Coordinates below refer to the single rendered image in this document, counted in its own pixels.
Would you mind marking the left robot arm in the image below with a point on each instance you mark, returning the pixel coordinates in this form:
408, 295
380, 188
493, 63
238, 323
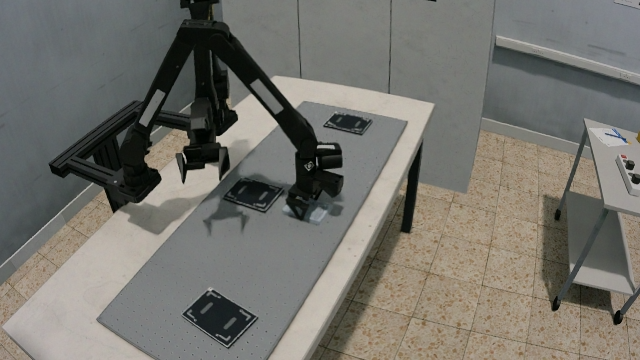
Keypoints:
204, 63

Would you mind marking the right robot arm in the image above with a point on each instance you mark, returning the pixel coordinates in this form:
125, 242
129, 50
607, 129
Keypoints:
223, 43

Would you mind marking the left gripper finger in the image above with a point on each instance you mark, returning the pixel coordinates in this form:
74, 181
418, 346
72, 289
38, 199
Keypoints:
181, 163
223, 159

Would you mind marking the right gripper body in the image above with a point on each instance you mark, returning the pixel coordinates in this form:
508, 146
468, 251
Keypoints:
295, 191

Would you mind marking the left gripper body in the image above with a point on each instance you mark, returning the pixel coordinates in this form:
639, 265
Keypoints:
199, 154

